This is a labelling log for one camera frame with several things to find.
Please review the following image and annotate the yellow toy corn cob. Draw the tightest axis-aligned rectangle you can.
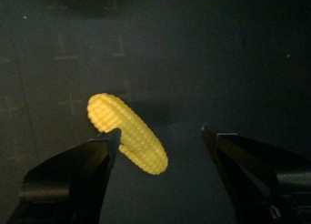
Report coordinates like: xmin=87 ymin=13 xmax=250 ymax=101
xmin=87 ymin=92 xmax=170 ymax=176

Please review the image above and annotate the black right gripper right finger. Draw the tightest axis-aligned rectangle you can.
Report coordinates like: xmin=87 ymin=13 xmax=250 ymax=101
xmin=200 ymin=123 xmax=311 ymax=224

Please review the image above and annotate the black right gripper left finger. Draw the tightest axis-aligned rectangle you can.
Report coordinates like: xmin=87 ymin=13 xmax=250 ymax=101
xmin=7 ymin=127 xmax=123 ymax=224

